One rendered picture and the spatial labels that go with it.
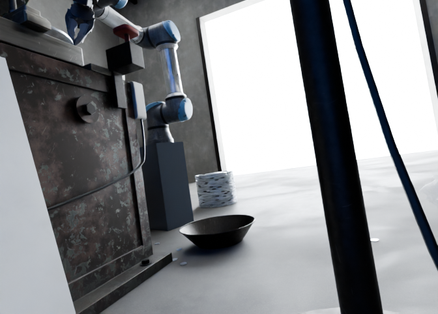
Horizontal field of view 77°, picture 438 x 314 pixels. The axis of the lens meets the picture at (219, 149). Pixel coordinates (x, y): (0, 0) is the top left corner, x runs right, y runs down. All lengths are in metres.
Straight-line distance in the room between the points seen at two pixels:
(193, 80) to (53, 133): 5.21
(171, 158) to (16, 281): 1.03
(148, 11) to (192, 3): 1.09
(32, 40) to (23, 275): 0.55
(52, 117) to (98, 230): 0.32
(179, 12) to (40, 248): 6.14
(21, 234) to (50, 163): 0.20
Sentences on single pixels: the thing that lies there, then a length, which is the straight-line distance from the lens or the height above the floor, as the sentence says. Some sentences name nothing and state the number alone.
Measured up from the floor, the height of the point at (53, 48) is 0.67.
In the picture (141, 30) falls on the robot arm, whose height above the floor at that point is 1.04.
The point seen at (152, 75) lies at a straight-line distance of 6.46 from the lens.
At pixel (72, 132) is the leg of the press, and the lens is 0.81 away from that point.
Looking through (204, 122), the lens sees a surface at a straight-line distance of 5.63.
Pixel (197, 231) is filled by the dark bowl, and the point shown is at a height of 0.03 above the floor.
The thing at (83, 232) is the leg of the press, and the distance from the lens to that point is 0.81.
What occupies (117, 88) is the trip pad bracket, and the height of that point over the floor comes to 0.58.
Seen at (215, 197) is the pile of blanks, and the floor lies 0.07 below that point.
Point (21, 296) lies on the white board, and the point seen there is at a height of 0.13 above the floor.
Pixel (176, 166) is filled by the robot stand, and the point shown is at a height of 0.32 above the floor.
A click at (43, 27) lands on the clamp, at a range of 0.88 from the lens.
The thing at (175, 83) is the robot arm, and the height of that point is 0.75.
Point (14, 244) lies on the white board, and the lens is 0.61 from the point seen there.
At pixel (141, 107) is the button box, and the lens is 1.01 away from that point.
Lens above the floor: 0.30
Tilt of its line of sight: 3 degrees up
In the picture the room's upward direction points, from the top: 8 degrees counter-clockwise
